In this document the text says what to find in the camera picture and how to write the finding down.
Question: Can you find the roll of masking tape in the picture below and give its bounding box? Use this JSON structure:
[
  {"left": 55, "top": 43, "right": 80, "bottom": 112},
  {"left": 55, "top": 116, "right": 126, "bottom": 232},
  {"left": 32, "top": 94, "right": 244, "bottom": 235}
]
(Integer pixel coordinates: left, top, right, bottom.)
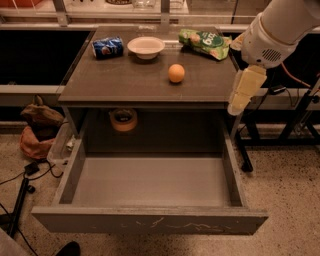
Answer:
[{"left": 109, "top": 108, "right": 138, "bottom": 132}]

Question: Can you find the orange cable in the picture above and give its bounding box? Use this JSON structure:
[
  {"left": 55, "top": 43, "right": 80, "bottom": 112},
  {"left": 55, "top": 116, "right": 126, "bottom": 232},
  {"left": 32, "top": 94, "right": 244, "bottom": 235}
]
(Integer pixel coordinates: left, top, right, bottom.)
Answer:
[{"left": 280, "top": 61, "right": 313, "bottom": 89}]

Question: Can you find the green chip bag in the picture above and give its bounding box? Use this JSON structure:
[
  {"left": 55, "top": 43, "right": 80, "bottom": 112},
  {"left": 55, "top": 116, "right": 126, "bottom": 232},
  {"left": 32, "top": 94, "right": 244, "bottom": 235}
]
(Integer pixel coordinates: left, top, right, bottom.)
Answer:
[{"left": 178, "top": 29, "right": 232, "bottom": 61}]

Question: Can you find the black tripod stand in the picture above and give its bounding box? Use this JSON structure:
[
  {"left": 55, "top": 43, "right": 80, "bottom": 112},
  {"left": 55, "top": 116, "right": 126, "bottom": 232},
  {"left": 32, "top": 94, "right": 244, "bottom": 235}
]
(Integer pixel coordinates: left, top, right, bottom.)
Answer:
[{"left": 0, "top": 178, "right": 35, "bottom": 238}]

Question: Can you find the brown cloth bag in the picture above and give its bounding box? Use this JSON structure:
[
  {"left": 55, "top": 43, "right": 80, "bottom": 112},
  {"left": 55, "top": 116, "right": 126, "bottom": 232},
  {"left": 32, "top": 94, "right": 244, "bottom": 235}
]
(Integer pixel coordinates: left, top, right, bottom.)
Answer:
[{"left": 21, "top": 95, "right": 64, "bottom": 128}]

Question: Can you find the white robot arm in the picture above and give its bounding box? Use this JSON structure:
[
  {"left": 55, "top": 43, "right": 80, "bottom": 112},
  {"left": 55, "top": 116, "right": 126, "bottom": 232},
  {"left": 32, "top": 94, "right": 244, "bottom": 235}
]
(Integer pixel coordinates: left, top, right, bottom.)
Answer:
[{"left": 227, "top": 0, "right": 320, "bottom": 116}]

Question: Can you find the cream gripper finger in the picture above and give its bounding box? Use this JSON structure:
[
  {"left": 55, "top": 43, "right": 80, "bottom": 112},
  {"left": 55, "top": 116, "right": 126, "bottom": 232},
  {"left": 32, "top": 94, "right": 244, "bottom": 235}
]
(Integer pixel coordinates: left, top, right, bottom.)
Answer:
[
  {"left": 227, "top": 65, "right": 267, "bottom": 116},
  {"left": 230, "top": 33, "right": 245, "bottom": 51}
]

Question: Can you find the black shoe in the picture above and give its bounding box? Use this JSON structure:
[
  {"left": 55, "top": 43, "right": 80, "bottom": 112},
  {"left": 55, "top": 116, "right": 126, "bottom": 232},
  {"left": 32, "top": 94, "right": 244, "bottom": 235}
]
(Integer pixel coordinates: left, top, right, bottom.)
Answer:
[{"left": 55, "top": 241, "right": 81, "bottom": 256}]

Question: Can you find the grey cabinet table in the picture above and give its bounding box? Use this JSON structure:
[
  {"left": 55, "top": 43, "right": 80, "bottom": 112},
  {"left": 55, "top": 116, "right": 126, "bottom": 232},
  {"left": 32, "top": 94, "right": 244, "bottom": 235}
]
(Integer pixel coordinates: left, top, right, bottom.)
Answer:
[{"left": 59, "top": 30, "right": 236, "bottom": 154}]

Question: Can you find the open grey top drawer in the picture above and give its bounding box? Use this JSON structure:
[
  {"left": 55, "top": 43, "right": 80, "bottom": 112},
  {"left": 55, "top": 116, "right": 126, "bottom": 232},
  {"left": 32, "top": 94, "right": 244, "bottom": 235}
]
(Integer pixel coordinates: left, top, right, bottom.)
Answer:
[{"left": 32, "top": 139, "right": 268, "bottom": 235}]

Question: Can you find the white bowl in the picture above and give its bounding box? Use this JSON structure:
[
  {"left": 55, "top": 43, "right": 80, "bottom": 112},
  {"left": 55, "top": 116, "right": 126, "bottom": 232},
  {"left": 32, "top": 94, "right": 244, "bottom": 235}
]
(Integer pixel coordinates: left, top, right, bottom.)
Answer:
[{"left": 127, "top": 37, "right": 165, "bottom": 60}]

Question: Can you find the orange cloth bag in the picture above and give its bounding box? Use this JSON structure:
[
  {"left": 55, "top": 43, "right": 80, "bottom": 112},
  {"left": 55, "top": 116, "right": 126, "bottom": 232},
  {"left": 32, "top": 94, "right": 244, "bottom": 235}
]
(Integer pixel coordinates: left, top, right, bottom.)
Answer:
[{"left": 20, "top": 126, "right": 55, "bottom": 160}]

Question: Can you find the crushed blue soda can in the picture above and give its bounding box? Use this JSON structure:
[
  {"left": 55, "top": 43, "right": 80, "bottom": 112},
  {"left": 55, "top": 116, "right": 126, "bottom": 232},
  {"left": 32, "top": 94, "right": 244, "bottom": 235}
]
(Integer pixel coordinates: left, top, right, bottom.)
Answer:
[{"left": 91, "top": 36, "right": 124, "bottom": 59}]

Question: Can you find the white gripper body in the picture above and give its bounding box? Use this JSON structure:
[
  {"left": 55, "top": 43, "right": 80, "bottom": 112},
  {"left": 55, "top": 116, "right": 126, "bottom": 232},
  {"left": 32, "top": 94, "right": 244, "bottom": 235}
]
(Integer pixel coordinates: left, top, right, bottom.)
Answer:
[{"left": 241, "top": 13, "right": 298, "bottom": 69}]

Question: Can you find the black power adapter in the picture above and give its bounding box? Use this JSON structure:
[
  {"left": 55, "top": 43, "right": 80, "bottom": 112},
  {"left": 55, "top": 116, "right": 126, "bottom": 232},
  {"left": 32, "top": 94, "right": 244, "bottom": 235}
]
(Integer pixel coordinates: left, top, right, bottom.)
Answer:
[{"left": 268, "top": 85, "right": 286, "bottom": 95}]

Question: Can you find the orange fruit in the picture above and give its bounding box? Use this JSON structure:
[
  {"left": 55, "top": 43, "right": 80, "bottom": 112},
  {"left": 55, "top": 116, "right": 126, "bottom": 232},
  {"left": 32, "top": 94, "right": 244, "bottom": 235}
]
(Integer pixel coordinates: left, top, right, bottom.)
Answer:
[{"left": 168, "top": 64, "right": 185, "bottom": 83}]

